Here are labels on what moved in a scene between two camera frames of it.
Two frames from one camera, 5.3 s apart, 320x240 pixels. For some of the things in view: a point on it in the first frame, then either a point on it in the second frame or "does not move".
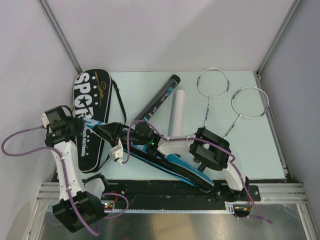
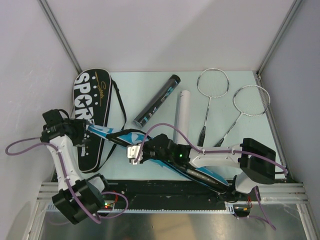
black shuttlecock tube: (158, 98) does not move
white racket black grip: (212, 82) does not move
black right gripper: (119, 134) → (144, 158)
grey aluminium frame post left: (50, 14) does not move
